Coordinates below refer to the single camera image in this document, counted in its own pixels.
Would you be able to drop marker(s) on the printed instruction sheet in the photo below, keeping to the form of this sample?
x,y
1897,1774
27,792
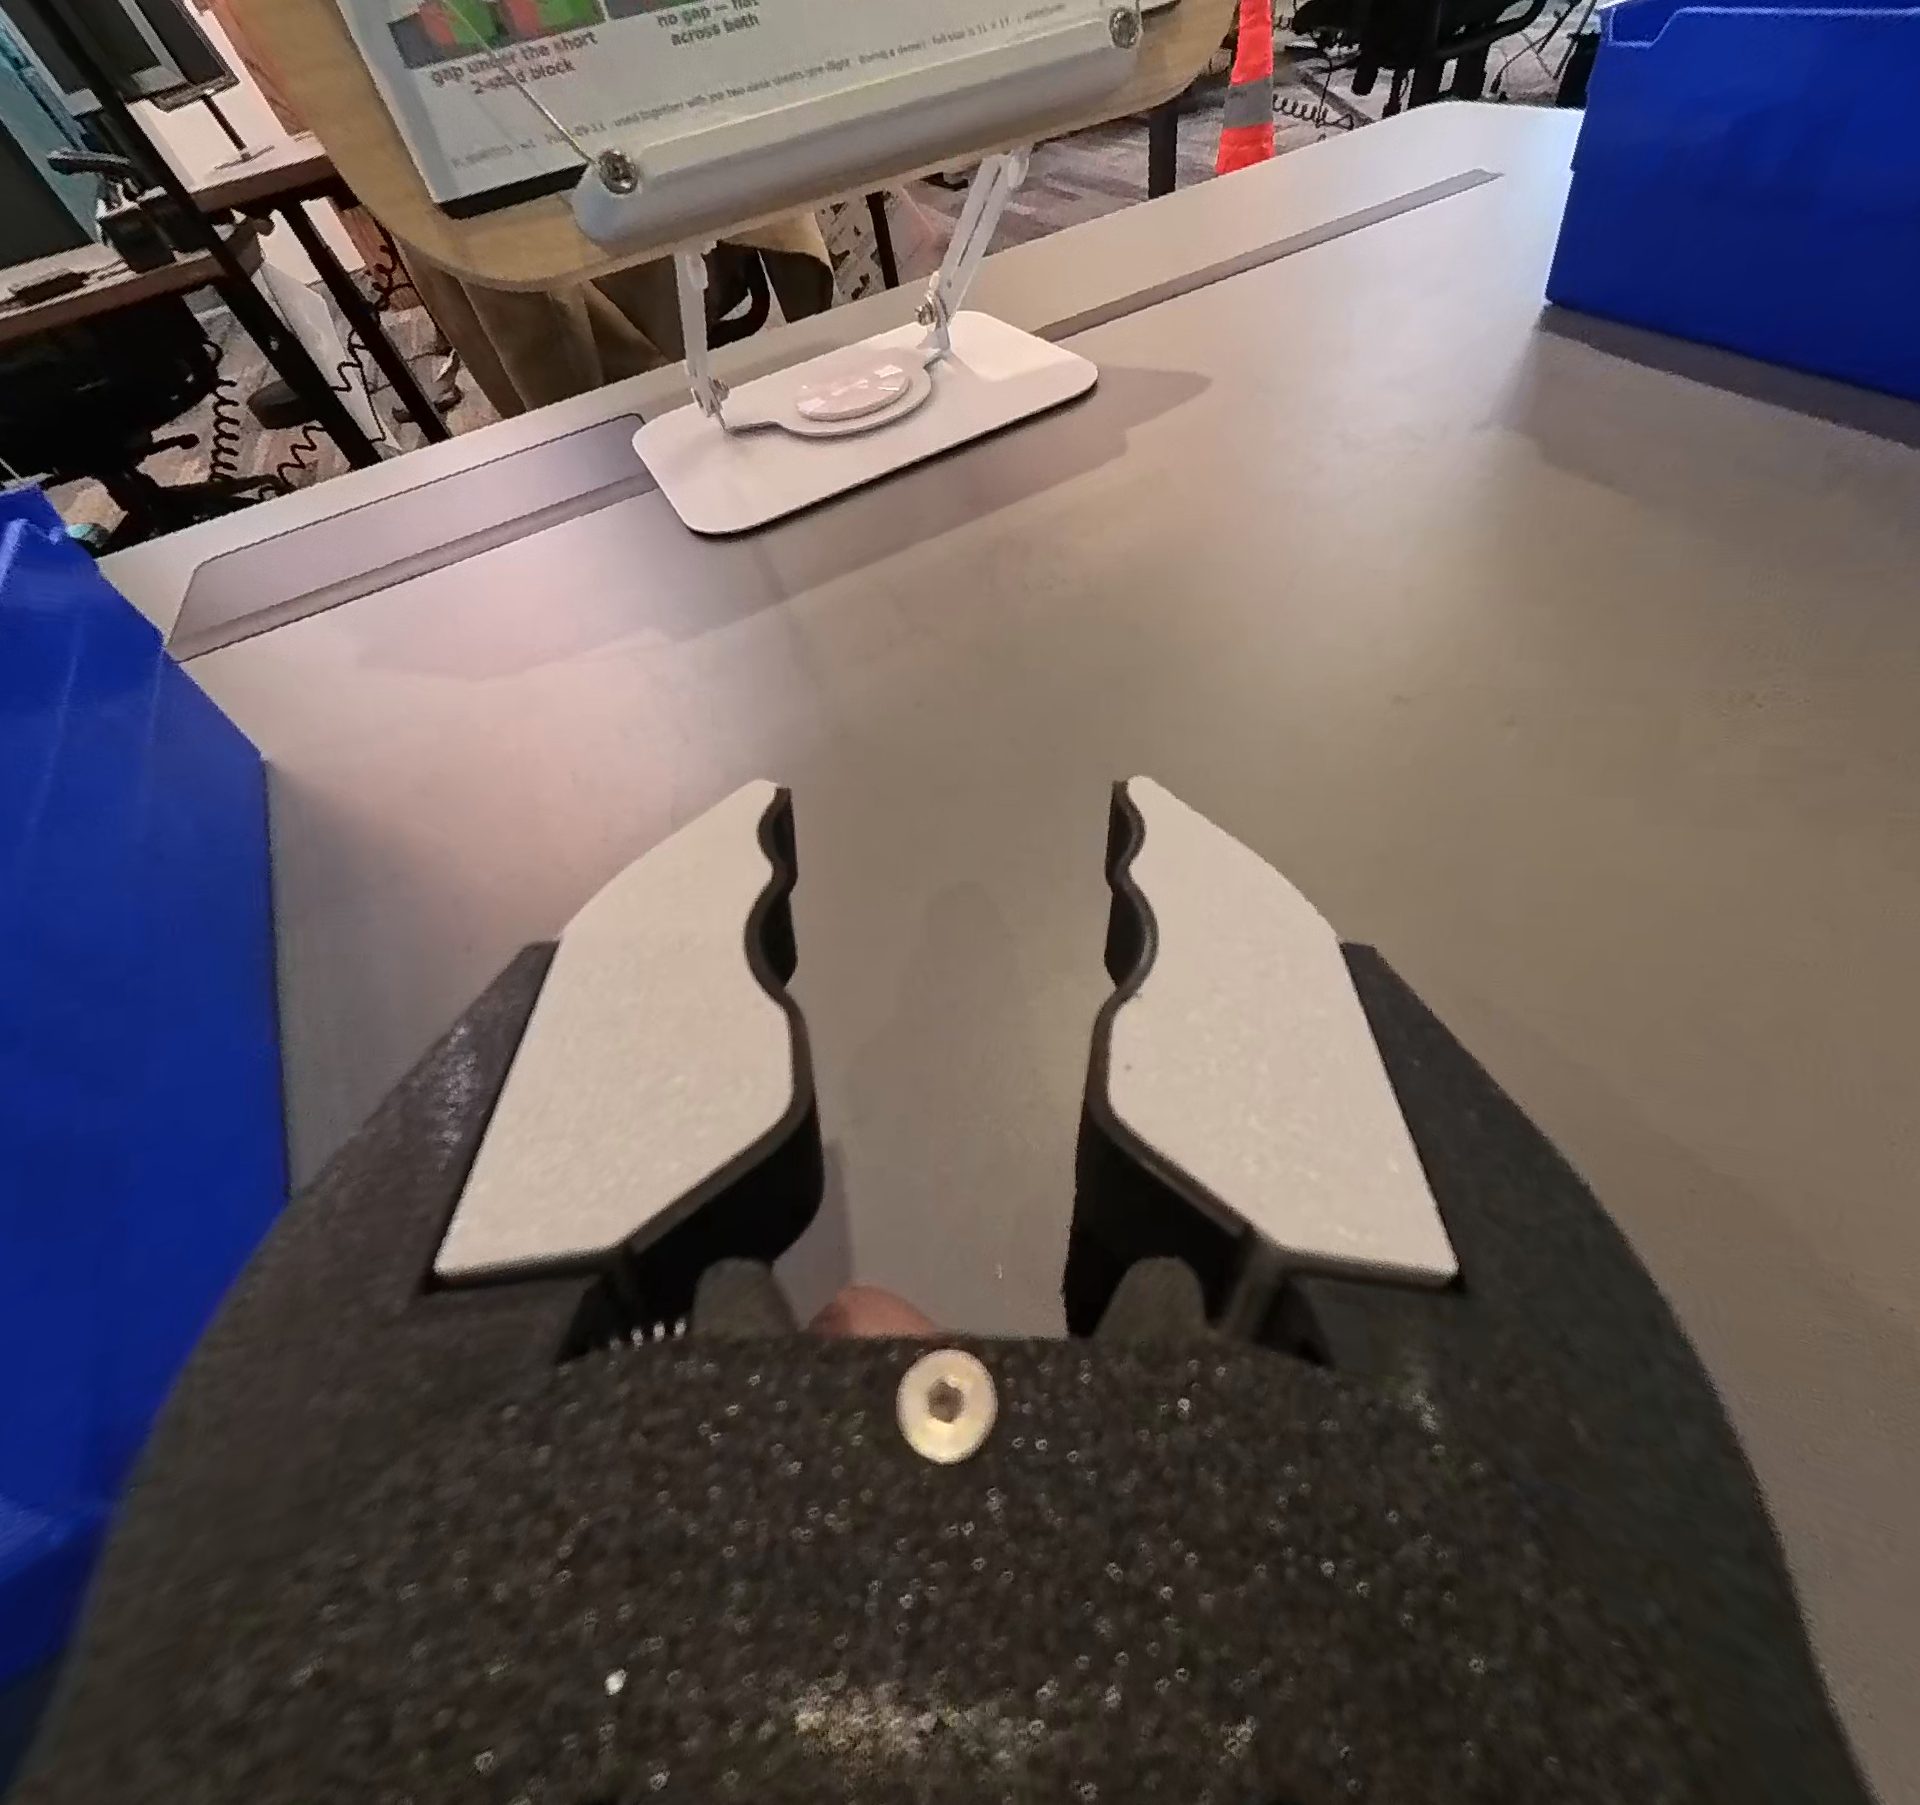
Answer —
x,y
901,34

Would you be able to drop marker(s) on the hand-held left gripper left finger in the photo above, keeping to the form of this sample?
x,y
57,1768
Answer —
x,y
631,1070

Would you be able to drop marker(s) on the blue plastic bin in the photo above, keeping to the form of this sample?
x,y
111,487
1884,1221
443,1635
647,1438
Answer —
x,y
1725,185
121,1084

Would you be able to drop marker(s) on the wooden side table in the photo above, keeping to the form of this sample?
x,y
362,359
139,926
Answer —
x,y
271,171

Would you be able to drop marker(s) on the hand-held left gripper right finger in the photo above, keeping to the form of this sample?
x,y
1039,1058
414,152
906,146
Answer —
x,y
1260,1084

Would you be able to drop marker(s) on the orange traffic cone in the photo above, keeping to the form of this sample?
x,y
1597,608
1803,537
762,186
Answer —
x,y
1244,111

